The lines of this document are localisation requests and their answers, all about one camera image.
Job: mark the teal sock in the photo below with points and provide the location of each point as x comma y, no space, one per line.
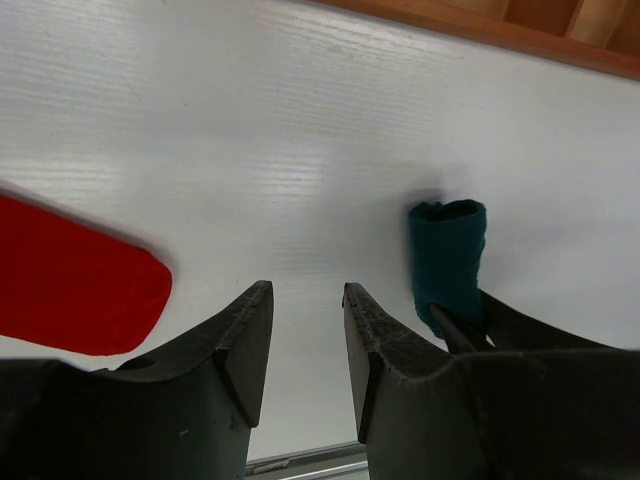
446,242

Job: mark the aluminium mounting rail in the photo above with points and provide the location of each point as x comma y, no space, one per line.
346,461

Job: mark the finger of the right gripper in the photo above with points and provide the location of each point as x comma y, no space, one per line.
510,329
460,336

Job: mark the orange compartment tray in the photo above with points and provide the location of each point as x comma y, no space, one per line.
602,36

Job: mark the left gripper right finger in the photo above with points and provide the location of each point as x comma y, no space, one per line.
424,413

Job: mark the red sock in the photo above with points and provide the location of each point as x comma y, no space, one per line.
71,287

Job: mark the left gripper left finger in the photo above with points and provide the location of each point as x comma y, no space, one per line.
184,410

